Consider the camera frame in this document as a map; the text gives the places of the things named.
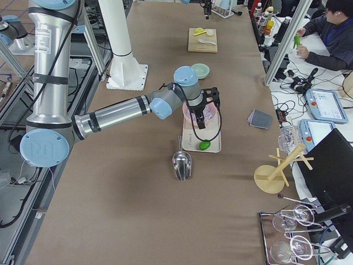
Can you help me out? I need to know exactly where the wine glass rack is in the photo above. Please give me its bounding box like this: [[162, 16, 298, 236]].
[[259, 193, 337, 264]]

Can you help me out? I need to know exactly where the grey folded cloth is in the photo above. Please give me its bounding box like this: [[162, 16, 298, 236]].
[[247, 109, 273, 130]]

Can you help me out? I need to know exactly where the blue teach pendant near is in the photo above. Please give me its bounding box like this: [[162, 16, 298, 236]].
[[299, 119, 336, 152]]

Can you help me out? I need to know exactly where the blue teach pendant far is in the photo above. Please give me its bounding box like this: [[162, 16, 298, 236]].
[[305, 89, 349, 124]]

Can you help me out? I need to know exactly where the aluminium frame post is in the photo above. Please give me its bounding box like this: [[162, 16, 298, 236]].
[[264, 0, 312, 87]]

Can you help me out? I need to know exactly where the pink bowl of ice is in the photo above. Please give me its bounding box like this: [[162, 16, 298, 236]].
[[182, 103, 217, 128]]

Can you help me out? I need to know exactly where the wooden cutting board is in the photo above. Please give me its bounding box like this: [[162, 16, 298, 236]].
[[188, 28, 218, 53]]

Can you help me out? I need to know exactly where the cream plastic tray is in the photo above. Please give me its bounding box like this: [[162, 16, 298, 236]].
[[182, 110, 222, 153]]

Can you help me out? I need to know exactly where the mint green bowl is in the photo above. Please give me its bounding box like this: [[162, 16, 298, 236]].
[[191, 63, 210, 80]]

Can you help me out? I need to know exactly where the seated person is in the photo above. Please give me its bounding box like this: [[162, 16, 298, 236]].
[[296, 0, 352, 71]]

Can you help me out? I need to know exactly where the pastel cup rack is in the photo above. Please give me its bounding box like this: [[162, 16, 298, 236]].
[[211, 0, 243, 19]]

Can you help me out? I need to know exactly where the wooden cup tree stand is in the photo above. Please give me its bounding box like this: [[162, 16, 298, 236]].
[[253, 128, 315, 194]]

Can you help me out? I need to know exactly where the white ceramic spoon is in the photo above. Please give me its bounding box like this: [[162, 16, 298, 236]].
[[198, 39, 217, 46]]

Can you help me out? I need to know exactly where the green lime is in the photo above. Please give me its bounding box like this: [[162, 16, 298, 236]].
[[199, 141, 211, 151]]

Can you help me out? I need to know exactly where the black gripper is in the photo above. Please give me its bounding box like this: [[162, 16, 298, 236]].
[[190, 96, 207, 129]]

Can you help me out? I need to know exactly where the blue teach pendant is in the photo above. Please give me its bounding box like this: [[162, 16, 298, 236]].
[[299, 119, 336, 152], [305, 89, 349, 124]]

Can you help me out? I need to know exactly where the black monitor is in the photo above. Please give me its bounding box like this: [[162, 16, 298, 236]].
[[297, 129, 352, 210]]

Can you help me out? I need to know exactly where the yellow plastic knife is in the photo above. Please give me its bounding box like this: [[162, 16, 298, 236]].
[[193, 30, 207, 36]]

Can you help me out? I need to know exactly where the metal ice scoop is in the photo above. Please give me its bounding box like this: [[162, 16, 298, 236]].
[[172, 135, 192, 181]]

